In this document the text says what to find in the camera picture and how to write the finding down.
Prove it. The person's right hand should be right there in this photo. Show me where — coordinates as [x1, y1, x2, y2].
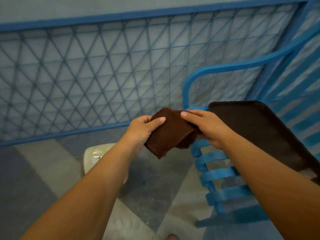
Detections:
[180, 109, 233, 150]

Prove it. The person's right forearm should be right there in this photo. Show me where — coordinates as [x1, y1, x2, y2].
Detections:
[217, 130, 320, 240]

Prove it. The small brown cloth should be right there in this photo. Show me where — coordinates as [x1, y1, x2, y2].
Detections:
[144, 107, 200, 159]

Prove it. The blue metal slatted chair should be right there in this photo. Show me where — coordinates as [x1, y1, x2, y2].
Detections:
[182, 19, 320, 228]

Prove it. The white plastic stool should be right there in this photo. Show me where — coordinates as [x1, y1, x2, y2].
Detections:
[83, 143, 129, 184]

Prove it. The person's left forearm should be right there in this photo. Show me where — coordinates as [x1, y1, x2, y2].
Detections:
[19, 138, 137, 240]

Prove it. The person's left hand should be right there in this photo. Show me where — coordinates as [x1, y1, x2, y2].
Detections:
[119, 115, 166, 158]

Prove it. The blue metal mesh railing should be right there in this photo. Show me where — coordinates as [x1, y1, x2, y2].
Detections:
[0, 0, 320, 148]

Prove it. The large dark brown cloth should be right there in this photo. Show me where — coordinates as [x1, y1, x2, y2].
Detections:
[207, 100, 320, 186]

